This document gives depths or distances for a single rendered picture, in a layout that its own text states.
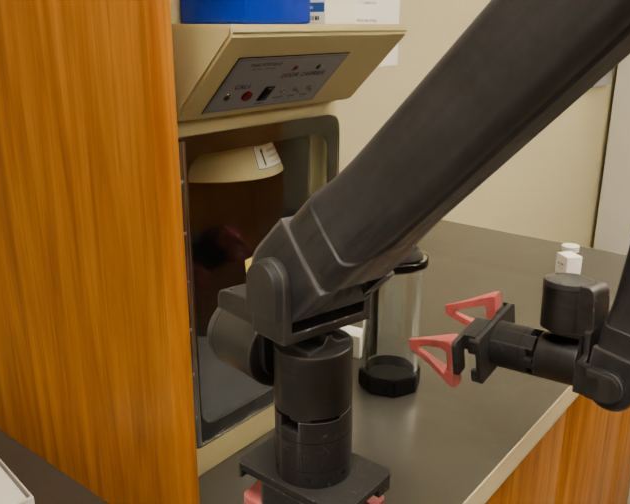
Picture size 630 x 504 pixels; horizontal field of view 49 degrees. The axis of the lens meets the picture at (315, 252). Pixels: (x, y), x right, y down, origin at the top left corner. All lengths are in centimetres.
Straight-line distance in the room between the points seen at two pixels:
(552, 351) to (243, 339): 44
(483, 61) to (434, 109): 4
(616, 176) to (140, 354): 324
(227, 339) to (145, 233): 20
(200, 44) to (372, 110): 119
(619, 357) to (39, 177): 66
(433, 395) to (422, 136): 84
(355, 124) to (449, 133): 147
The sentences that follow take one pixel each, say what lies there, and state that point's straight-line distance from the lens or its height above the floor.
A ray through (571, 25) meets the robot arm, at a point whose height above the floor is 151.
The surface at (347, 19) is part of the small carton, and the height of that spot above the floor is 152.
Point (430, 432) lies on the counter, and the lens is 107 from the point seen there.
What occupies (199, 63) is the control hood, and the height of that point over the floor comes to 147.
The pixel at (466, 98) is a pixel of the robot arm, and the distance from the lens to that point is 34.
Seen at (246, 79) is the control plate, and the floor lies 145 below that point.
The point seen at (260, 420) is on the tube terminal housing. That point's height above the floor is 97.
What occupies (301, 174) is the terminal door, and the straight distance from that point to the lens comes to 95.
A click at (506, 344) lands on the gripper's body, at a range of 88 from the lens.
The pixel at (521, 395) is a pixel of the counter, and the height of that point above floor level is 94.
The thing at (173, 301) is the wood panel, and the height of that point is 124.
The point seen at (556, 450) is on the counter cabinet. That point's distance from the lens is 140.
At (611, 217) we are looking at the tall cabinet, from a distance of 384.
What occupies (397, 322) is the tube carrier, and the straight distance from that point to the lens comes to 109.
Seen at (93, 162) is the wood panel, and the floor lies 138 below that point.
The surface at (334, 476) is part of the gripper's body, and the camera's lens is 53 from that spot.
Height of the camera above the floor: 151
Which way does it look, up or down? 18 degrees down
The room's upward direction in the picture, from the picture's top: straight up
